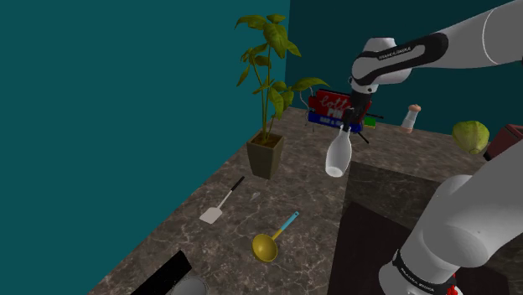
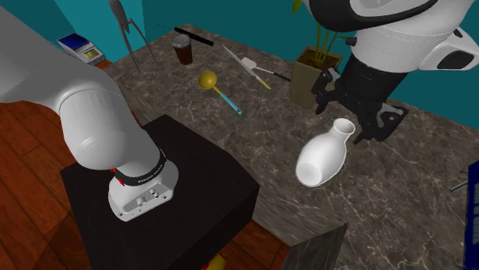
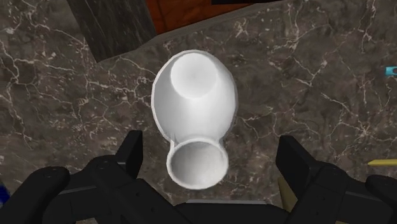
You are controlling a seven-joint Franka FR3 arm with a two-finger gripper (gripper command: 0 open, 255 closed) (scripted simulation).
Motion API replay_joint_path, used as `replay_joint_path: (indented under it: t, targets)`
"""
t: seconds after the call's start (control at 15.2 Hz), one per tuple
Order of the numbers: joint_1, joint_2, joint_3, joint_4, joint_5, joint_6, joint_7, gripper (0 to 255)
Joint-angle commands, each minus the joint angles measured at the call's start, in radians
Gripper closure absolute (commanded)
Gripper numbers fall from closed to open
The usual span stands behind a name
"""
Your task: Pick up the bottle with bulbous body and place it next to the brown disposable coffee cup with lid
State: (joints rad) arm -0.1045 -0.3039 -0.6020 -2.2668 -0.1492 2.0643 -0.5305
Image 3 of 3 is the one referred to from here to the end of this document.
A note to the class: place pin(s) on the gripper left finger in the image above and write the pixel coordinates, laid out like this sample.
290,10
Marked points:
102,189

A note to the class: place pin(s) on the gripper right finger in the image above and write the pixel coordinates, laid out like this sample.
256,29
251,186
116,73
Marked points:
325,192

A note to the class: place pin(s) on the dull yellow flat object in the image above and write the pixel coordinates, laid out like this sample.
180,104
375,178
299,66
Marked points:
287,195

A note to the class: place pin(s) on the yellow stick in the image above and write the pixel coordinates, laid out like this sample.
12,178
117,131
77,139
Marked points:
383,162

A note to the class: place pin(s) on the teal object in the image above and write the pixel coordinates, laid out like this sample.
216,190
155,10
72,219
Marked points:
392,71

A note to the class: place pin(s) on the white vase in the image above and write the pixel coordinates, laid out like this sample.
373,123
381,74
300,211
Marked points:
195,118

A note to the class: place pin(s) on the blue object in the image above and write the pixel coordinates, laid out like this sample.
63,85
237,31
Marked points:
3,194

